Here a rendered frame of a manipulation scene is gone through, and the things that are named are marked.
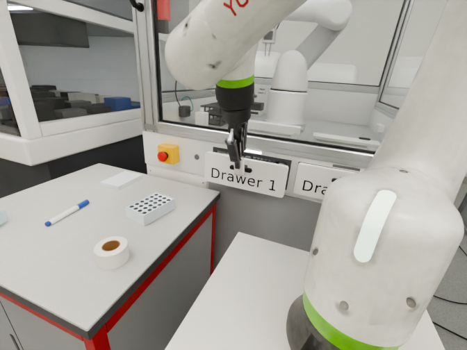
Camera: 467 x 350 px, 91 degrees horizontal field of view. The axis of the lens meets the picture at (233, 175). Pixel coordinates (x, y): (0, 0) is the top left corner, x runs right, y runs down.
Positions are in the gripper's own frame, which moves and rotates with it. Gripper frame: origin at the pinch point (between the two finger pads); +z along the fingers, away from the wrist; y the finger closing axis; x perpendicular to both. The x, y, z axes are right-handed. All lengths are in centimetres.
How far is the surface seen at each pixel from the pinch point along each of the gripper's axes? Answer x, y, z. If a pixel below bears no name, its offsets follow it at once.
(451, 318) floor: 113, -29, 109
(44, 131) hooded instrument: -80, 4, -2
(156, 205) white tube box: -21.6, 17.0, 7.4
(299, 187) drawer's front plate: 18.7, -7.3, 11.1
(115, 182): -47.2, 8.9, 12.2
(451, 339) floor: 107, -15, 104
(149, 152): -44.5, -9.4, 10.6
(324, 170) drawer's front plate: 25.2, -9.9, 3.8
